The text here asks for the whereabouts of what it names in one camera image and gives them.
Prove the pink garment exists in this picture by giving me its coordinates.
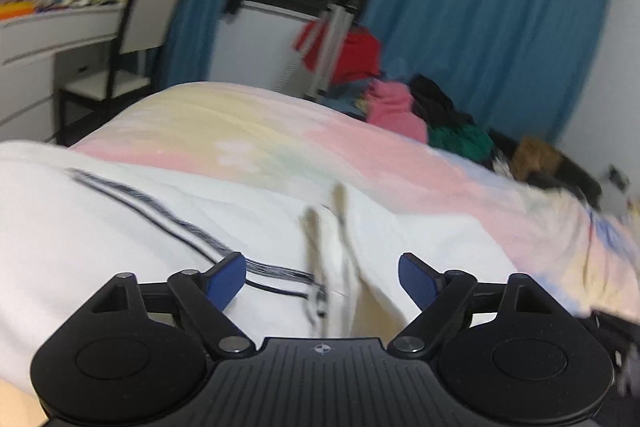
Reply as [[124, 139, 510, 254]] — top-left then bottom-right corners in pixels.
[[367, 78, 430, 144]]

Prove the white desk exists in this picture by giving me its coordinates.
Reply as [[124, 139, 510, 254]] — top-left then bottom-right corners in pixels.
[[0, 2, 126, 142]]

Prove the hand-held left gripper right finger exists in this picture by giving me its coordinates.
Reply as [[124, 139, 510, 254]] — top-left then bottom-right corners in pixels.
[[386, 252, 555, 361]]

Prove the red garment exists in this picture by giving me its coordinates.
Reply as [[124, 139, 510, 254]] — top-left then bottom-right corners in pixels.
[[292, 19, 383, 86]]

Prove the white garment with black stripes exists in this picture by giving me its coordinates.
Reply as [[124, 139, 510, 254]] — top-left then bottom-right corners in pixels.
[[0, 141, 518, 395]]

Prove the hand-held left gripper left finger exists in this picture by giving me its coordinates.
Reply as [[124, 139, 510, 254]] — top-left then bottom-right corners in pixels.
[[89, 251, 256, 358]]

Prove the brown garment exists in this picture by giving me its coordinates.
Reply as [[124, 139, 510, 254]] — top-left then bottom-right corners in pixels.
[[510, 135, 563, 182]]

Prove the green garment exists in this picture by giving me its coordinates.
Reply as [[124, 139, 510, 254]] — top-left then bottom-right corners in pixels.
[[427, 123, 495, 165]]

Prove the metal tripod stand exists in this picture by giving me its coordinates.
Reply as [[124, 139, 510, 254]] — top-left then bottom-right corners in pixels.
[[274, 0, 372, 100]]

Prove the white chair with black frame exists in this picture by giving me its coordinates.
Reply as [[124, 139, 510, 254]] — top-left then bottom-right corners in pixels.
[[57, 0, 188, 146]]

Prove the pastel patterned blanket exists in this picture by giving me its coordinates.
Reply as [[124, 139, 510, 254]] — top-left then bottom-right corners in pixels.
[[70, 81, 640, 320]]

